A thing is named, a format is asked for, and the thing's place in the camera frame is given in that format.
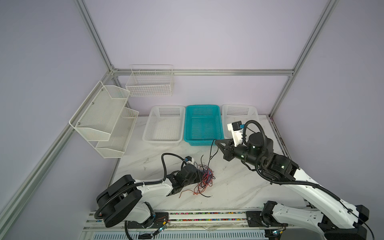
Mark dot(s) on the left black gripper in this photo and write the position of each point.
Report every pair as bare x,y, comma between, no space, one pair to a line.
198,178

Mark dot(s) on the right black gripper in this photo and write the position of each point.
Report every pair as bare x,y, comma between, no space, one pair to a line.
229,143

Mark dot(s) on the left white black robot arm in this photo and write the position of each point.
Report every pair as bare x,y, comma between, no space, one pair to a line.
126,200

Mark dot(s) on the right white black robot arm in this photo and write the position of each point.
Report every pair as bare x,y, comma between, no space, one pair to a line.
333,218

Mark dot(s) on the right white plastic basket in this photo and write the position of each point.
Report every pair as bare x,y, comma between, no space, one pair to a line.
234,113

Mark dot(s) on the white plastic basket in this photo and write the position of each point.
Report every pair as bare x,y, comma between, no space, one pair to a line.
165,125
234,113

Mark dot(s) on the teal plastic basket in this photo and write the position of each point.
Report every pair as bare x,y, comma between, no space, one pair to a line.
203,124

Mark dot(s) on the left white plastic basket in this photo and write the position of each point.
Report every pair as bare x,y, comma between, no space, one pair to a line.
165,125

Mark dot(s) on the lower white mesh shelf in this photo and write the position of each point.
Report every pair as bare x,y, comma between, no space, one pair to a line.
116,146

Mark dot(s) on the white mesh shelf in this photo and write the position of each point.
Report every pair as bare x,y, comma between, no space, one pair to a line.
99,118
116,146

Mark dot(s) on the upper white mesh shelf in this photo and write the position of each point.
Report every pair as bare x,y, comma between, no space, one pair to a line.
99,118

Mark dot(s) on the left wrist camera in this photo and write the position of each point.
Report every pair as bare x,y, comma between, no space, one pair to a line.
189,160

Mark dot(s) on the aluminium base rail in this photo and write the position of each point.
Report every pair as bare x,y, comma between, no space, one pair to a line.
202,225

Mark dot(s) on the white wire wall basket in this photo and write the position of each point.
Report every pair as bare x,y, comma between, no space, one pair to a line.
151,81

